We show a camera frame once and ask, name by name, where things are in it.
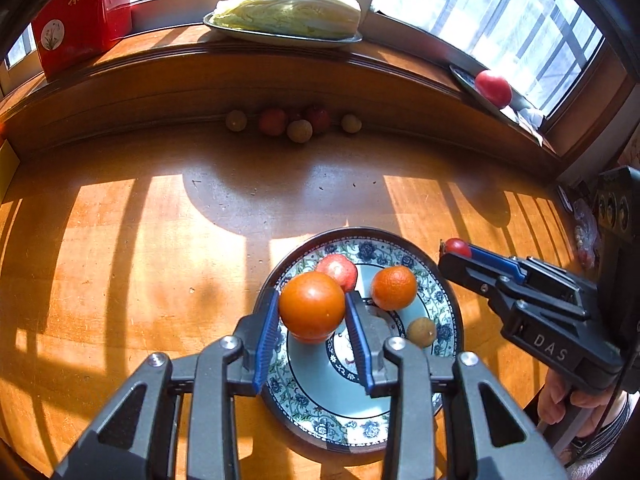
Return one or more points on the orange mandarin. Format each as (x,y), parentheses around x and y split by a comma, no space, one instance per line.
(311,307)
(394,287)

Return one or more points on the oval patterned plate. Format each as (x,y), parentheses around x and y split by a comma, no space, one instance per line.
(260,37)

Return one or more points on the red cherry tomato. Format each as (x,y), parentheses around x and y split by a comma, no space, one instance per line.
(457,246)

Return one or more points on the person's right hand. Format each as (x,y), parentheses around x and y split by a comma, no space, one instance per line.
(550,400)

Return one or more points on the napa cabbage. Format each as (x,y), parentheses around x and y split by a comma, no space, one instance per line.
(290,15)

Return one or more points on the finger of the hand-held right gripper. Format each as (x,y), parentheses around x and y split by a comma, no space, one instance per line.
(495,260)
(465,270)

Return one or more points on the white crumpled tissue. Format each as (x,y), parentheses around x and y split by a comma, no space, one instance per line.
(530,120)

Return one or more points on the red lychee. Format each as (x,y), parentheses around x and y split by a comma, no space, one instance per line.
(272,121)
(318,117)

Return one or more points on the small patterned plate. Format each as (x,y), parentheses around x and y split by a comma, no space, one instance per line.
(470,85)

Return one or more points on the yellowish longan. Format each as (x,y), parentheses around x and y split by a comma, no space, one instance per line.
(300,131)
(351,123)
(236,120)

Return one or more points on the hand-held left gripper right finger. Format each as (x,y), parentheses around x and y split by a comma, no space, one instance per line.
(357,340)

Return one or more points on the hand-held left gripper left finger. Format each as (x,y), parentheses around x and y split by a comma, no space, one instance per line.
(265,340)

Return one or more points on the wooden windowsill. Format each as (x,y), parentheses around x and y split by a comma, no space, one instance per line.
(150,45)

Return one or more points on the large red tomato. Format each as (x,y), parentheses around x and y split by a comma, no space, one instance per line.
(493,87)

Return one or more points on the red tea box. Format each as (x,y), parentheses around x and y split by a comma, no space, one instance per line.
(75,20)

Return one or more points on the red apple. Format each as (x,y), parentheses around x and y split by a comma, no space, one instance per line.
(342,270)

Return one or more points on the brown kiwi fruit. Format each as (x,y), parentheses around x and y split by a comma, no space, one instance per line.
(421,332)

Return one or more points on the clear plastic bag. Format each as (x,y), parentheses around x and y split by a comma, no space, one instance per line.
(585,232)

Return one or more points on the person's right forearm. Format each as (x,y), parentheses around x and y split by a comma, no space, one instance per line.
(610,440)

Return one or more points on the blue floral round plate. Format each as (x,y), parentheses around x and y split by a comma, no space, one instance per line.
(310,390)

